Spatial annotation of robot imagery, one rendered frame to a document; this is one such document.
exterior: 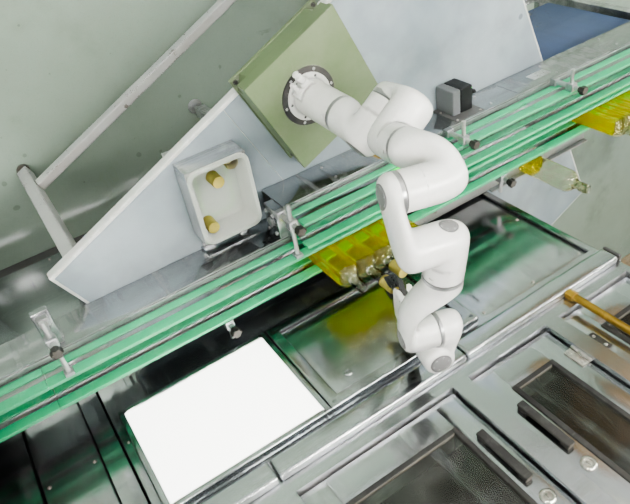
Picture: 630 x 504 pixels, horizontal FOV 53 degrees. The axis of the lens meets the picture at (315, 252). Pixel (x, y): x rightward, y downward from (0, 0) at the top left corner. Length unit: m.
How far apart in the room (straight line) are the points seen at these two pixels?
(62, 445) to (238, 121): 0.94
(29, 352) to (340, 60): 1.07
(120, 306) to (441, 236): 0.89
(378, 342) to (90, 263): 0.77
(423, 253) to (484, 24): 1.14
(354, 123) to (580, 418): 0.84
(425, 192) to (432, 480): 0.64
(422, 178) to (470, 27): 1.01
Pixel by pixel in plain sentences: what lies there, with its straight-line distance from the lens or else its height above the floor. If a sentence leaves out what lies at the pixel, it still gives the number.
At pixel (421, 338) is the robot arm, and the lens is 1.37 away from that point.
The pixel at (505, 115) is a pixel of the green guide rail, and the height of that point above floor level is 0.92.
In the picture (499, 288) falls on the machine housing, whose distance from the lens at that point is 1.87.
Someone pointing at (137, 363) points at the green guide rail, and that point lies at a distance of 1.68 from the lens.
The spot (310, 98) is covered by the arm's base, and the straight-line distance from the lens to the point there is 1.60.
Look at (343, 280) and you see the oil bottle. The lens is 1.67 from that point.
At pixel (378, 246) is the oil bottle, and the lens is 1.73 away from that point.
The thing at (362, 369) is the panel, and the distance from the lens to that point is 1.62.
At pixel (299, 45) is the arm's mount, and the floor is 0.84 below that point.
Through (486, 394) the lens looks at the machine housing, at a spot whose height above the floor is 1.50.
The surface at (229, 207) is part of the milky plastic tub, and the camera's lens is 1.77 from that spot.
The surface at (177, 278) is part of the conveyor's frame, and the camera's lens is 1.73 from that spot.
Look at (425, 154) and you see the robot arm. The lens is 1.24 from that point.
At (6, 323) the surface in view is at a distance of 2.22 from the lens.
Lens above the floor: 2.20
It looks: 45 degrees down
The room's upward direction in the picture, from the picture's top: 130 degrees clockwise
